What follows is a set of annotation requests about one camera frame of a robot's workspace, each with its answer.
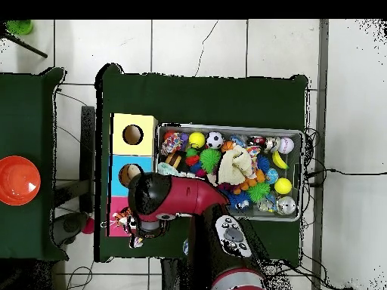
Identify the mint green knitted cloth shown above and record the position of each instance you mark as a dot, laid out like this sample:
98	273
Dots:
166	169

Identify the cream cloth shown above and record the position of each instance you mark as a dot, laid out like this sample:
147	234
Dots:
234	166

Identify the colourful heart print cloth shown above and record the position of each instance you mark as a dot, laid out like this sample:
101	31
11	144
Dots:
253	150

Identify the clear plastic bottle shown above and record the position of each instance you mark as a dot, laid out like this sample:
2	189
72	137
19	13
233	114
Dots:
185	246
267	203

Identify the orange striped tiger plush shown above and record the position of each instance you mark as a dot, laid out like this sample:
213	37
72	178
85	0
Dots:
122	216

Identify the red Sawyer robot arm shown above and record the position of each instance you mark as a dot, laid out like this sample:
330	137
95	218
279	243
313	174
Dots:
193	193

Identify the wooden box with three holes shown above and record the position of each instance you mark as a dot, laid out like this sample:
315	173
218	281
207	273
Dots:
142	148

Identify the yellow smiley ball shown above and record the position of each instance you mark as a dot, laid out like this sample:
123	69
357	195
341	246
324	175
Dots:
197	140

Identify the black and white soccer ball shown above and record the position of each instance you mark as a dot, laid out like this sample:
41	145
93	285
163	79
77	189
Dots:
214	140

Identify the orange toy basketball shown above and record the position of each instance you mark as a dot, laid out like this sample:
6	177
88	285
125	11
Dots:
227	146

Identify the plain yellow ball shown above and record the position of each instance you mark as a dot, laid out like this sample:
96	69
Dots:
283	185

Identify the red ball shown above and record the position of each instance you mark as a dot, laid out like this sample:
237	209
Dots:
88	226

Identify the grey rounded object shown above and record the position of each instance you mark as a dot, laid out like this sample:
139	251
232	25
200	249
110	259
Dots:
71	225

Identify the large orange bowl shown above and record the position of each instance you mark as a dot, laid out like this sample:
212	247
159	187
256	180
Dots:
16	181

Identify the black rod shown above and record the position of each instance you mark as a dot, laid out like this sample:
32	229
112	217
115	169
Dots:
30	49

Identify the green cup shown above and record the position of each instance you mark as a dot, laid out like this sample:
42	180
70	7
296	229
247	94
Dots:
19	27

